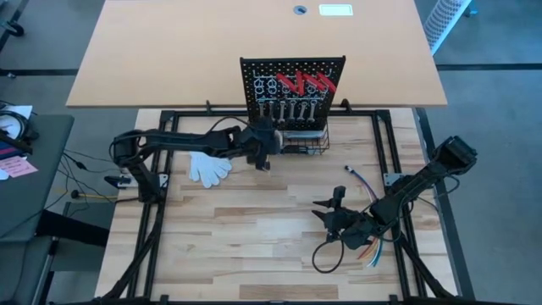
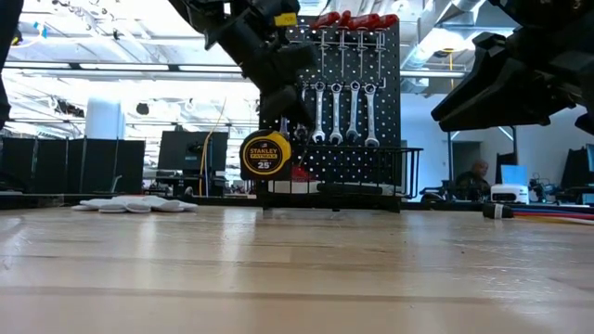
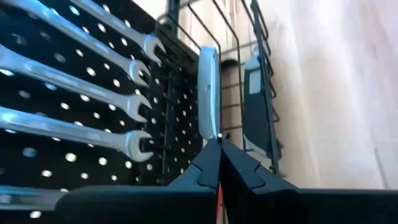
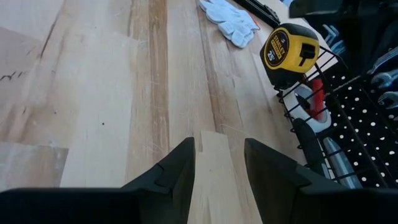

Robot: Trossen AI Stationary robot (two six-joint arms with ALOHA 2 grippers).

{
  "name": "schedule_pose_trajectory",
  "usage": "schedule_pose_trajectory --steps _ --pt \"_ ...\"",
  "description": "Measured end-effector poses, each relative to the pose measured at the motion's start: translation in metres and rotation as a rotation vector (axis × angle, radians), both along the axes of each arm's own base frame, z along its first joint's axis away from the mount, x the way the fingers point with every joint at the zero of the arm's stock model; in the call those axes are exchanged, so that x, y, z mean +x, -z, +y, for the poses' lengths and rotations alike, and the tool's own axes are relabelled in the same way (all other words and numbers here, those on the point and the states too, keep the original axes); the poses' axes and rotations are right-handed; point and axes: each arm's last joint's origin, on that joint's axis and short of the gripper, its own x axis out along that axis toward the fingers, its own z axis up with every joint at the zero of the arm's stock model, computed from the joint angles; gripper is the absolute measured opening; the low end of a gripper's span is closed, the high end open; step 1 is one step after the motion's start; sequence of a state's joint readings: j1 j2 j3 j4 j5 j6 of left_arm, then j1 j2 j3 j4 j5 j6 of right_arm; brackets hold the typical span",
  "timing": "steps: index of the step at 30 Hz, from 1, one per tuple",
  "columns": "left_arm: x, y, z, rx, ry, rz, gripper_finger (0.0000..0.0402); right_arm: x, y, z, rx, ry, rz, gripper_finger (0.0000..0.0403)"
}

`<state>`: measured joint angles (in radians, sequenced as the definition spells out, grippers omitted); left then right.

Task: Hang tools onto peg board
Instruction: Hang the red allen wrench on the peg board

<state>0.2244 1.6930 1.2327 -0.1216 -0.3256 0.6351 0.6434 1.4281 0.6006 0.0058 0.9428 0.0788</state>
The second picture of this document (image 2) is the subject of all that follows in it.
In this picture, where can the yellow ceiling pendant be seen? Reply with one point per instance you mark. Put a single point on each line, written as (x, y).
(450, 58)

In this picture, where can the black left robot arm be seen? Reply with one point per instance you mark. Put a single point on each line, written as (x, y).
(7, 46)

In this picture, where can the black perforated pegboard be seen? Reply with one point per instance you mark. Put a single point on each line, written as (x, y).
(385, 120)

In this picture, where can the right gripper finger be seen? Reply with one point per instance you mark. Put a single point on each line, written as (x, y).
(501, 88)
(501, 121)

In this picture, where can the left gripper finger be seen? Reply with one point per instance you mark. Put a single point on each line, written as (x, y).
(290, 109)

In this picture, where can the white column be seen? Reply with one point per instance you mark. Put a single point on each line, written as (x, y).
(104, 118)

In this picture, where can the silver multi hook rack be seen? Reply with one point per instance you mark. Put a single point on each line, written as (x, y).
(385, 86)

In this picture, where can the yellow black tape measure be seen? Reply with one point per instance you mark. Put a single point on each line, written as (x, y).
(265, 157)

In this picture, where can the white printer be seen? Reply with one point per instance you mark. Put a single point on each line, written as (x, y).
(509, 194)

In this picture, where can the black metal table frame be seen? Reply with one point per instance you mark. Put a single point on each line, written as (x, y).
(28, 202)

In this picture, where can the black room divider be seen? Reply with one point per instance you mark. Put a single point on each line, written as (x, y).
(69, 162)

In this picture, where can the white knit work glove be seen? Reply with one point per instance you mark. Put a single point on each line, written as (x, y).
(134, 204)

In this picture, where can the black door frame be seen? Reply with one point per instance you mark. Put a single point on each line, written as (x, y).
(449, 158)

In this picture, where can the blue panel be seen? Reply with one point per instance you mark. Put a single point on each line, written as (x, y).
(515, 175)

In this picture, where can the person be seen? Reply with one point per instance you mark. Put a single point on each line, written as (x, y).
(473, 183)

